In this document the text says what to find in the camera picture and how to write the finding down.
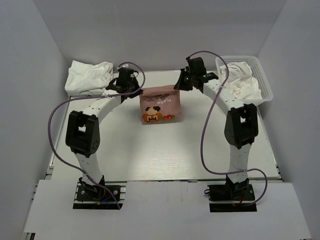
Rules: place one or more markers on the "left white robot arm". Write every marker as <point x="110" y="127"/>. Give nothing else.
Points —
<point x="83" y="127"/>

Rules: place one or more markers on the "crumpled white t-shirts in basket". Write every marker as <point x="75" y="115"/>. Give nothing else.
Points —
<point x="241" y="82"/>

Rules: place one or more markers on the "white plastic basket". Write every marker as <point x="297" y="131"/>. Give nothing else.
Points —
<point x="257" y="72"/>

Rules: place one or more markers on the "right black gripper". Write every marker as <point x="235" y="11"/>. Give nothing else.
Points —
<point x="180" y="85"/>

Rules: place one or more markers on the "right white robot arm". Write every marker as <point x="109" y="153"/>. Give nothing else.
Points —
<point x="241" y="124"/>

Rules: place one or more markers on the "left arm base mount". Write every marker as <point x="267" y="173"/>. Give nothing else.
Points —
<point x="89" y="197"/>

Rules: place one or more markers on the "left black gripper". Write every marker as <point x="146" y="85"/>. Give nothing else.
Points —
<point x="135" y="94"/>

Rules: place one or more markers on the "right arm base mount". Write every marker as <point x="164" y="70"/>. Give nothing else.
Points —
<point x="222" y="199"/>

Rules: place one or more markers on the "pink t-shirt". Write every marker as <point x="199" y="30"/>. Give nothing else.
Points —
<point x="161" y="103"/>

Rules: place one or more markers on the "folded white t-shirt stack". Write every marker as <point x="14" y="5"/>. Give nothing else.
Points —
<point x="88" y="79"/>

